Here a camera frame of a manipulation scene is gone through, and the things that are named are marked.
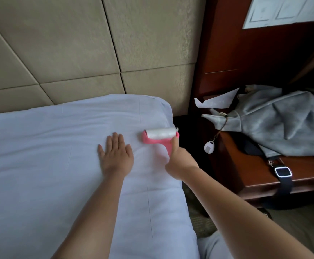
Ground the person's left hand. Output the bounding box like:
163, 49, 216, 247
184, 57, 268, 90
97, 132, 135, 178

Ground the person's right hand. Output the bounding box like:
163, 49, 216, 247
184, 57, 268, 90
165, 136, 200, 181

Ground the pink lint roller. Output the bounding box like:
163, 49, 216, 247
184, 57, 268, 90
142, 127, 180, 155

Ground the white bed sheet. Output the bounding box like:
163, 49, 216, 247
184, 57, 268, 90
0, 94, 201, 259

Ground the person's left forearm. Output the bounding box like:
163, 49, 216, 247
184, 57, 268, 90
51, 172, 126, 259

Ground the person's right forearm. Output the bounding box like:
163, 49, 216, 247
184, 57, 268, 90
181, 169, 314, 259

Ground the white oval tag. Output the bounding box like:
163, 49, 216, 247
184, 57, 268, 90
203, 141, 216, 155

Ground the dark wooden nightstand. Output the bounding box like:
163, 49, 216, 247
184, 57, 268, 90
192, 113, 314, 208

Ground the beige padded headboard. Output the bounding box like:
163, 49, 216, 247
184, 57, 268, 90
0, 0, 207, 117

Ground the brown curtain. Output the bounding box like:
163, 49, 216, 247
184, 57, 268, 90
289, 35, 314, 87

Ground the dark wooden wall panel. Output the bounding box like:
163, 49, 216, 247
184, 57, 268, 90
188, 0, 314, 114

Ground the white wall switch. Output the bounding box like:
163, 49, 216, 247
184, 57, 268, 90
242, 0, 314, 30

